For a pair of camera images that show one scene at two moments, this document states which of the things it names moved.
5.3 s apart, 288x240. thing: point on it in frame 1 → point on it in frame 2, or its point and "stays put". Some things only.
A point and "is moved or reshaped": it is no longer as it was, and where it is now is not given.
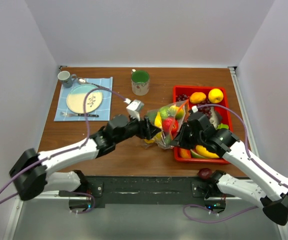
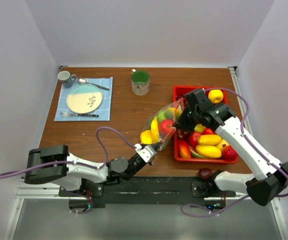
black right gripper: (180, 141) → (182, 123)
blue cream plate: (75, 95) stays put
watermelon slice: (195, 155) stays put
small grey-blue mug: (66, 78) stays put
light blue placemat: (104, 110) stays put
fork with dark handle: (63, 114) stays put
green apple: (164, 112) is moved or reshaped
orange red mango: (185, 153) stays put
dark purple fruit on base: (205, 173) stays put
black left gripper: (146, 129) → (156, 146)
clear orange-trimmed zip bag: (169, 118) is moved or reshaped
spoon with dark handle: (82, 81) stays put
